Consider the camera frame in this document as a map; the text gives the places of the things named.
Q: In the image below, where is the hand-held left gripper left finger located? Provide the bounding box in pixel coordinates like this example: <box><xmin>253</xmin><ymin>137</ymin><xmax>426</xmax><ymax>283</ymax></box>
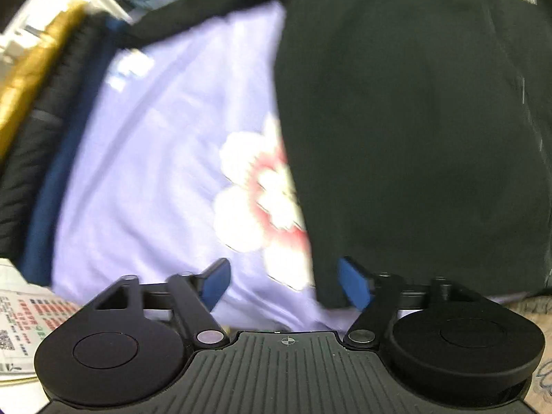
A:
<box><xmin>92</xmin><ymin>257</ymin><xmax>232</xmax><ymax>348</ymax></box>

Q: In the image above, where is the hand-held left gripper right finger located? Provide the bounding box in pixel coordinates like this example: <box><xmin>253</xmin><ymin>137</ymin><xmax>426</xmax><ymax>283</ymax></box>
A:
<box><xmin>337</xmin><ymin>256</ymin><xmax>477</xmax><ymax>350</ymax></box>

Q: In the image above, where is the black printed t-shirt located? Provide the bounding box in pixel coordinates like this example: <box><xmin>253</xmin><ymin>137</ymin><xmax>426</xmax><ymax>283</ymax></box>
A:
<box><xmin>124</xmin><ymin>0</ymin><xmax>552</xmax><ymax>311</ymax></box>

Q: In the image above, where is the lavender shirt with flower print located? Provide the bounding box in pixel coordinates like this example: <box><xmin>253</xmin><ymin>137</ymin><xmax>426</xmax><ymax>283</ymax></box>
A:
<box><xmin>51</xmin><ymin>0</ymin><xmax>348</xmax><ymax>334</ymax></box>

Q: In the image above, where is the dark blue cloth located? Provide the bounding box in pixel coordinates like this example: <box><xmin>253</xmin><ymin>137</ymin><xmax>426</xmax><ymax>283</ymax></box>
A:
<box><xmin>18</xmin><ymin>19</ymin><xmax>132</xmax><ymax>289</ymax></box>

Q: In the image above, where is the grey pink striped blanket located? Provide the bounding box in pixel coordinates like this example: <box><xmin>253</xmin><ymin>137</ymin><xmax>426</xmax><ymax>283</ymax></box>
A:
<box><xmin>485</xmin><ymin>291</ymin><xmax>552</xmax><ymax>414</ymax></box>

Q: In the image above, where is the printed paper sheet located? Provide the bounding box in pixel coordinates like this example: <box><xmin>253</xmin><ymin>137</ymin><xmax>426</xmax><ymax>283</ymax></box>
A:
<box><xmin>0</xmin><ymin>258</ymin><xmax>83</xmax><ymax>385</ymax></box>

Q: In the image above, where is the black knitted garment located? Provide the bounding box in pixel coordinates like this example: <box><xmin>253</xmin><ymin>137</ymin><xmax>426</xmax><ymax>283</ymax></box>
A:
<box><xmin>0</xmin><ymin>12</ymin><xmax>114</xmax><ymax>260</ymax></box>

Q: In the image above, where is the yellow cloth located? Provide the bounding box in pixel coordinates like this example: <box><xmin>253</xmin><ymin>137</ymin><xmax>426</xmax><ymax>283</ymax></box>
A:
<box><xmin>0</xmin><ymin>0</ymin><xmax>88</xmax><ymax>162</ymax></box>

